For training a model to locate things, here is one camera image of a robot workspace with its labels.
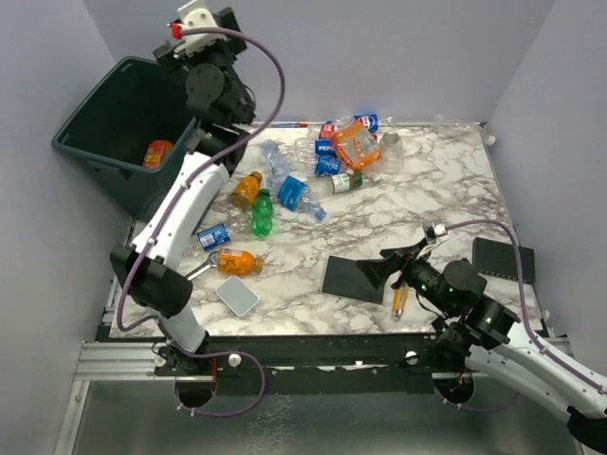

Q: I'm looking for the white grey rectangular case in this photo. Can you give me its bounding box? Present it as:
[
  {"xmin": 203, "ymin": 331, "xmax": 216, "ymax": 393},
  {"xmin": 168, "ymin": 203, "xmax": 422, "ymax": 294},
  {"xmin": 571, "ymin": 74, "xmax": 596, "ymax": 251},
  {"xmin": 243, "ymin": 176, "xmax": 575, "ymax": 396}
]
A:
[{"xmin": 215, "ymin": 276, "xmax": 260, "ymax": 318}]

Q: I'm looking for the yellow utility knife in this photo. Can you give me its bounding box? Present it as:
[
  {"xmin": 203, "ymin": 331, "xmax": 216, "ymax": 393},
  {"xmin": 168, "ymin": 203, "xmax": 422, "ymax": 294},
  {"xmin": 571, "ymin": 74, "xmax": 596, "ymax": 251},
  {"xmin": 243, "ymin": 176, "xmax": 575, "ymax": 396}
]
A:
[{"xmin": 392, "ymin": 285, "xmax": 410, "ymax": 321}]

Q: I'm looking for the pepsi bottle at back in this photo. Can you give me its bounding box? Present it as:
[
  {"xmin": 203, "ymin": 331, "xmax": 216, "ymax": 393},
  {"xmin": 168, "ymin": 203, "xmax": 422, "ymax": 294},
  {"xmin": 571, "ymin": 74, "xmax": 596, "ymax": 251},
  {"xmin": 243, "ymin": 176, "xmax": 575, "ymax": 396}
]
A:
[{"xmin": 334, "ymin": 114, "xmax": 397, "ymax": 133}]

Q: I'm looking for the pepsi bottle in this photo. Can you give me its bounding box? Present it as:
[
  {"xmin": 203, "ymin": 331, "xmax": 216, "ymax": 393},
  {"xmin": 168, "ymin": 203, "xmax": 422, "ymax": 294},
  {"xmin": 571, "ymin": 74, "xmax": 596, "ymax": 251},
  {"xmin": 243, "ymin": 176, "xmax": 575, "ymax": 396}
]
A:
[
  {"xmin": 334, "ymin": 114, "xmax": 397, "ymax": 133},
  {"xmin": 294, "ymin": 137, "xmax": 336, "ymax": 160}
]

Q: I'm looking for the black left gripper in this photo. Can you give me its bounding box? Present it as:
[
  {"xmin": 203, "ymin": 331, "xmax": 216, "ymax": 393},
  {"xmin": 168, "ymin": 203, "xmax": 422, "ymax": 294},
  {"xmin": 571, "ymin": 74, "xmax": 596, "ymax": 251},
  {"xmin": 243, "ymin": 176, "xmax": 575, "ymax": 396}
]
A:
[{"xmin": 154, "ymin": 9, "xmax": 255, "ymax": 116}]

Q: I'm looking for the orange juice bottle lying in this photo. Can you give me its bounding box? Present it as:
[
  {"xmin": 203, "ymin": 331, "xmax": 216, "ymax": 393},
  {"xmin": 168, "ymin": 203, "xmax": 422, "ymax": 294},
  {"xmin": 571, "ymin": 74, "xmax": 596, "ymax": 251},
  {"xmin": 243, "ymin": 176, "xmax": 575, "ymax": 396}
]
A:
[{"xmin": 210, "ymin": 248, "xmax": 264, "ymax": 276}]

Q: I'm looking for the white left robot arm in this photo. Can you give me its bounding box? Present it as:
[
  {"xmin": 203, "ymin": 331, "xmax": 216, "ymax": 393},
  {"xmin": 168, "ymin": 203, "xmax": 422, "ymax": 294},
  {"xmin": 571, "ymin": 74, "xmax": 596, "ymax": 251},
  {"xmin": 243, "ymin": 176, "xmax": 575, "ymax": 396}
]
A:
[{"xmin": 110, "ymin": 1, "xmax": 256, "ymax": 374}]

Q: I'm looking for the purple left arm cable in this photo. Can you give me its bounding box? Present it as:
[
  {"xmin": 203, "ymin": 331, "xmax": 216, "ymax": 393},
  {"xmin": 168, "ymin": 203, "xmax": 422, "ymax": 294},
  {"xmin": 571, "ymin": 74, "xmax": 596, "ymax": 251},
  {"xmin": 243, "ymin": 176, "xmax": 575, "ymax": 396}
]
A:
[{"xmin": 116, "ymin": 27, "xmax": 288, "ymax": 419}]

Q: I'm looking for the dark green plastic bin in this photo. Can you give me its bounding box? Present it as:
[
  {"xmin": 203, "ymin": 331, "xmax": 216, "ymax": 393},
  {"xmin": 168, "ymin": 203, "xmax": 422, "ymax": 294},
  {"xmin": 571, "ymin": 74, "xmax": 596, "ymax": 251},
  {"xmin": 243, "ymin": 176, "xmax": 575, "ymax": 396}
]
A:
[{"xmin": 51, "ymin": 57, "xmax": 195, "ymax": 222}]

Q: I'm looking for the large orange label bottle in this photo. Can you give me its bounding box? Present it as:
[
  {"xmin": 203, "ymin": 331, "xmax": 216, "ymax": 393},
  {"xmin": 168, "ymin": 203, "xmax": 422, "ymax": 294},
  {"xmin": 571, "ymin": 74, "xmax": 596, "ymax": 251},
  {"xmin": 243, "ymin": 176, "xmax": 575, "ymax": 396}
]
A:
[{"xmin": 142, "ymin": 139, "xmax": 174, "ymax": 169}]

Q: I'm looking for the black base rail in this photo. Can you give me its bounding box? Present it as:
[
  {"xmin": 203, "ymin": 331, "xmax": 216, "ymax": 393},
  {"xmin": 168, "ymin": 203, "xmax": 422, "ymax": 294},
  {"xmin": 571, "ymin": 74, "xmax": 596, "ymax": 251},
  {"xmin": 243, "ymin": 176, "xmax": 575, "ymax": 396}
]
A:
[{"xmin": 155, "ymin": 334, "xmax": 464, "ymax": 395}]

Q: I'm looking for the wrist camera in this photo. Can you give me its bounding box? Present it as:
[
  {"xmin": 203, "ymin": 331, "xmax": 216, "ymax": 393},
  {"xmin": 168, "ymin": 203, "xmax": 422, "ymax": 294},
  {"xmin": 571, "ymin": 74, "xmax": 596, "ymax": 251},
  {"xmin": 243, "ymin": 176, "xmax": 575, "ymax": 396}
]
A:
[
  {"xmin": 169, "ymin": 0, "xmax": 223, "ymax": 57},
  {"xmin": 422, "ymin": 220, "xmax": 449, "ymax": 246}
]

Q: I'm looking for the black rectangular box centre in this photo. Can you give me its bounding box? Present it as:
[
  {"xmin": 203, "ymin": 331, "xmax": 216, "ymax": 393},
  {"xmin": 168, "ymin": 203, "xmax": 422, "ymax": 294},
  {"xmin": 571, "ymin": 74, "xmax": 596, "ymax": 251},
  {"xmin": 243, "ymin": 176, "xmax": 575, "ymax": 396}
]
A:
[{"xmin": 322, "ymin": 256, "xmax": 384, "ymax": 304}]

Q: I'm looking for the green plastic bottle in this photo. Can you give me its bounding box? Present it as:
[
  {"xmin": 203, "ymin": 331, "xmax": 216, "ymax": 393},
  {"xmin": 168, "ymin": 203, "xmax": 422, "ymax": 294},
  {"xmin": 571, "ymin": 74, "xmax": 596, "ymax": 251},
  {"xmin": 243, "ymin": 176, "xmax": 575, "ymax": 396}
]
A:
[{"xmin": 250, "ymin": 189, "xmax": 273, "ymax": 237}]

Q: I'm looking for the pepsi bottle upper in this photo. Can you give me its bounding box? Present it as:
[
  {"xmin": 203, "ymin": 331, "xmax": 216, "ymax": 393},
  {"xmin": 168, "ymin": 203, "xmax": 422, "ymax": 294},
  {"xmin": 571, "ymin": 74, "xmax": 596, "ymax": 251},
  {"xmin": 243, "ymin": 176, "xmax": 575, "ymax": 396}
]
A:
[{"xmin": 294, "ymin": 137, "xmax": 336, "ymax": 160}]

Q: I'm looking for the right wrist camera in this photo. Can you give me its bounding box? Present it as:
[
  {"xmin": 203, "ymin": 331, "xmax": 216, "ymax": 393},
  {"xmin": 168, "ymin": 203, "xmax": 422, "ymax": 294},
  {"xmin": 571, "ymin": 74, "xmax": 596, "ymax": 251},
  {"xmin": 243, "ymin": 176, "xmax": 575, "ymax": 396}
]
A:
[{"xmin": 422, "ymin": 220, "xmax": 449, "ymax": 246}]

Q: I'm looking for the red label bottle at back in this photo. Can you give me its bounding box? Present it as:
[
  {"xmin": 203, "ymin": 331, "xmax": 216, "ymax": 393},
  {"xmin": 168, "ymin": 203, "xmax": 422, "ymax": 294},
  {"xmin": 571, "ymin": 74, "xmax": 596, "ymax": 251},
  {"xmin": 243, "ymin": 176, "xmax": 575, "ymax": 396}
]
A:
[{"xmin": 307, "ymin": 121, "xmax": 336, "ymax": 140}]

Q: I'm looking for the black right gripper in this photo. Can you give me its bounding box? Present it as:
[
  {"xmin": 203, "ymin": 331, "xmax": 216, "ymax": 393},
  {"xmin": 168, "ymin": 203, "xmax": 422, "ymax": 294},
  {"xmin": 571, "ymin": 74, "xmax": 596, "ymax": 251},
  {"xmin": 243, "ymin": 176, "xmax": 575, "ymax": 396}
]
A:
[{"xmin": 356, "ymin": 237, "xmax": 456, "ymax": 316}]

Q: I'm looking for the clear crushed water bottle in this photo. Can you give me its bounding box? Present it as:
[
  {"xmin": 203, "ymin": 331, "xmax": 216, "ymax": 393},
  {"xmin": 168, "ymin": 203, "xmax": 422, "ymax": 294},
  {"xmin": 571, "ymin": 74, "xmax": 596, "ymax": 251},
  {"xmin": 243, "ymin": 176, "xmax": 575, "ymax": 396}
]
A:
[{"xmin": 260, "ymin": 139, "xmax": 293, "ymax": 175}]

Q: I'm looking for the black box right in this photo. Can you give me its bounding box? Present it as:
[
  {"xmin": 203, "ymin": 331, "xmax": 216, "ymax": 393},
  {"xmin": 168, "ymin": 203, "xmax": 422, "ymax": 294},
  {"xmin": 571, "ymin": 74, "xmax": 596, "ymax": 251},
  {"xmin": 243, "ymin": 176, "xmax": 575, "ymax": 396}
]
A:
[{"xmin": 472, "ymin": 237, "xmax": 536, "ymax": 284}]

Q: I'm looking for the silver wrench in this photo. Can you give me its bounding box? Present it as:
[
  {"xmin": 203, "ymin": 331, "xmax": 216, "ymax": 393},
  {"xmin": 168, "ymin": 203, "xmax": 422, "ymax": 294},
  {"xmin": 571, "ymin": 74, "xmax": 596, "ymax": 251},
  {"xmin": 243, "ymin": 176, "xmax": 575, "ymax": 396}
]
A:
[{"xmin": 185, "ymin": 252, "xmax": 219, "ymax": 281}]

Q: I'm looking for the small orange juice bottle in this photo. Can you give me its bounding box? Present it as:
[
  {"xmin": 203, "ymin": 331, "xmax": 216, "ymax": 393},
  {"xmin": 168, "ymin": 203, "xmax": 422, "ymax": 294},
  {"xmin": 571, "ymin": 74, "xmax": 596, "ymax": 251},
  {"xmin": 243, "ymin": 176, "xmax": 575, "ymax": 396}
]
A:
[{"xmin": 231, "ymin": 172, "xmax": 263, "ymax": 210}]

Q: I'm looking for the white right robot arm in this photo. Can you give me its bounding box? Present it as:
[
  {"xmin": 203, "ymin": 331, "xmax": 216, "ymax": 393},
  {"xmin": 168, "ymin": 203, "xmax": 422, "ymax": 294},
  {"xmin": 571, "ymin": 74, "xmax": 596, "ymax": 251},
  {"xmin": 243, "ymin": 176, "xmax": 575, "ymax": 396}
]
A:
[{"xmin": 357, "ymin": 241, "xmax": 606, "ymax": 453}]

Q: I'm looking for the big orange bottle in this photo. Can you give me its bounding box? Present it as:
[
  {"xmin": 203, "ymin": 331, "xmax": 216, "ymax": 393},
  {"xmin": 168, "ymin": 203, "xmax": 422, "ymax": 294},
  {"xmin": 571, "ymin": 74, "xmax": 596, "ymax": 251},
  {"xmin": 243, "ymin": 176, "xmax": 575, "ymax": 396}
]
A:
[{"xmin": 329, "ymin": 119, "xmax": 381, "ymax": 172}]

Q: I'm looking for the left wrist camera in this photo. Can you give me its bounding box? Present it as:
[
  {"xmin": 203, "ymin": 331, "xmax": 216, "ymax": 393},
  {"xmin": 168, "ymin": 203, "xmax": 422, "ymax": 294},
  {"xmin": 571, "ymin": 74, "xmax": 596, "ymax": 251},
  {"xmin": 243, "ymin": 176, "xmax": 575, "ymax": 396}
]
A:
[{"xmin": 169, "ymin": 0, "xmax": 223, "ymax": 57}]

